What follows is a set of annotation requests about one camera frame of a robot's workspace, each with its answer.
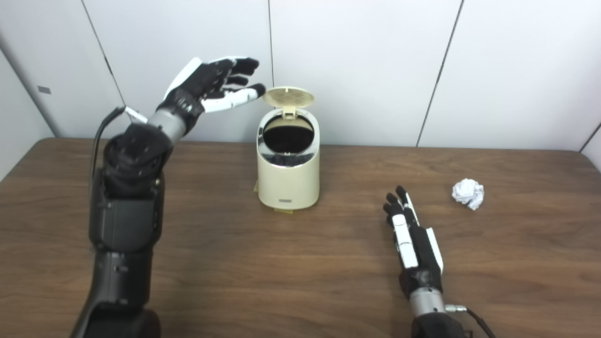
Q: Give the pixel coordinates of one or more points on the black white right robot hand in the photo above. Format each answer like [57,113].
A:
[420,256]

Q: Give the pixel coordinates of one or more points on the white paper ball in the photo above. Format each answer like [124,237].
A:
[467,193]

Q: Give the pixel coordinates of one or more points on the cream-colored desktop bin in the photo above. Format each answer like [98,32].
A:
[287,183]

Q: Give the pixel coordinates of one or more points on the yellow tape piece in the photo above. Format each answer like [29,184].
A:
[284,211]

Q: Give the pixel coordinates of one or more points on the round cream bin lid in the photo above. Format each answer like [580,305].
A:
[288,97]

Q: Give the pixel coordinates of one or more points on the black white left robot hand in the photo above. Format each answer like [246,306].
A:
[202,87]

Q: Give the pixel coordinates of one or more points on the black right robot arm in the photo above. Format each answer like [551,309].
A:
[434,319]

